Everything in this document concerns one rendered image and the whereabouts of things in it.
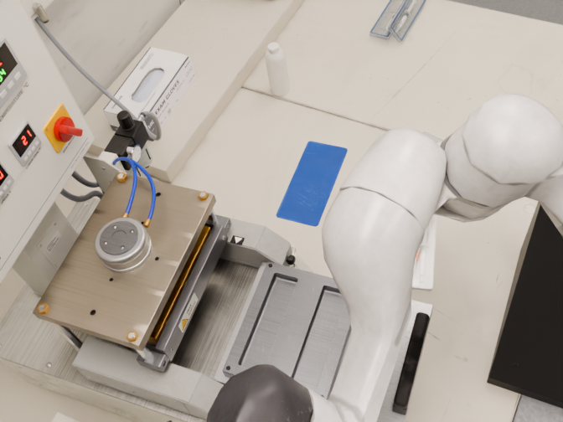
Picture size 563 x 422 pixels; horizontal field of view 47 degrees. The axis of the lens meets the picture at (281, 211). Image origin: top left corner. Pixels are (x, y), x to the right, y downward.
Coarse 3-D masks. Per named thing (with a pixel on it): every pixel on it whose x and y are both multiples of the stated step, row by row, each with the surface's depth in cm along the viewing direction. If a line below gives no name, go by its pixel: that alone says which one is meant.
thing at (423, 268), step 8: (432, 216) 135; (432, 224) 134; (432, 232) 133; (424, 240) 132; (432, 240) 131; (424, 248) 131; (432, 248) 130; (416, 256) 130; (424, 256) 130; (432, 256) 129; (416, 264) 129; (424, 264) 129; (432, 264) 128; (416, 272) 128; (424, 272) 128; (432, 272) 127; (416, 280) 127; (424, 280) 127
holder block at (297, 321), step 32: (256, 288) 105; (288, 288) 106; (320, 288) 103; (256, 320) 102; (288, 320) 101; (320, 320) 102; (256, 352) 100; (288, 352) 98; (320, 352) 99; (320, 384) 94
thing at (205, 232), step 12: (204, 228) 105; (204, 240) 104; (192, 252) 103; (192, 264) 101; (180, 276) 100; (180, 288) 99; (168, 300) 98; (168, 312) 97; (156, 324) 96; (156, 336) 95
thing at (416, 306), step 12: (264, 264) 110; (252, 288) 108; (240, 312) 105; (240, 324) 104; (408, 324) 101; (408, 336) 100; (228, 348) 102; (396, 360) 98; (420, 360) 100; (216, 372) 100; (396, 372) 97; (396, 384) 96; (384, 408) 94; (384, 420) 93; (396, 420) 93
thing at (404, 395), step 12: (420, 312) 97; (420, 324) 96; (420, 336) 95; (408, 348) 95; (420, 348) 94; (408, 360) 93; (408, 372) 92; (408, 384) 91; (396, 396) 91; (408, 396) 91; (396, 408) 91
